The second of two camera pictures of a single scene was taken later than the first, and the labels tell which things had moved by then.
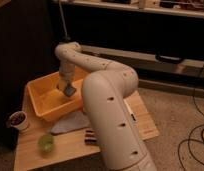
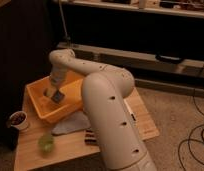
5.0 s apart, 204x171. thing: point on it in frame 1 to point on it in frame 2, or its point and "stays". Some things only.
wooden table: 39,147 stays
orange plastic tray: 49,102 stays
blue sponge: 69,91 to 57,96
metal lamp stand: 66,36 stays
